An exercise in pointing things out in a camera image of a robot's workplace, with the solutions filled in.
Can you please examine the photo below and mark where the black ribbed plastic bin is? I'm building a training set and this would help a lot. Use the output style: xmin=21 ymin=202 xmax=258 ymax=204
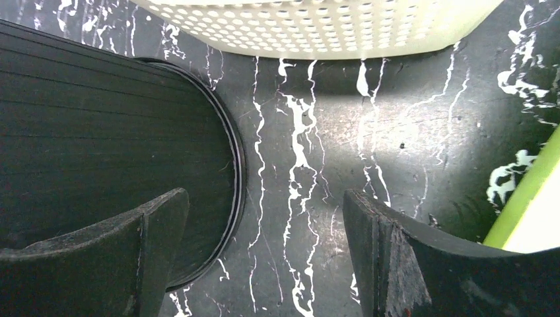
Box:
xmin=1 ymin=20 xmax=246 ymax=291

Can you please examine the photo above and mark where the cream perforated plastic basket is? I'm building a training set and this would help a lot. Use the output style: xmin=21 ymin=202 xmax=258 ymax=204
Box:
xmin=138 ymin=0 xmax=499 ymax=60

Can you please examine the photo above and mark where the green perforated plastic basket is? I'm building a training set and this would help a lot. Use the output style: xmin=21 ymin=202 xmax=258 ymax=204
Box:
xmin=483 ymin=128 xmax=559 ymax=254

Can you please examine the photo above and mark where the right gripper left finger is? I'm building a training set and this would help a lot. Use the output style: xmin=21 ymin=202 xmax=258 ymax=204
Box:
xmin=1 ymin=188 xmax=190 ymax=316

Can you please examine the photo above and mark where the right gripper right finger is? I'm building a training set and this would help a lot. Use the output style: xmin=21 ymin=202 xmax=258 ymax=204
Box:
xmin=343 ymin=190 xmax=559 ymax=316

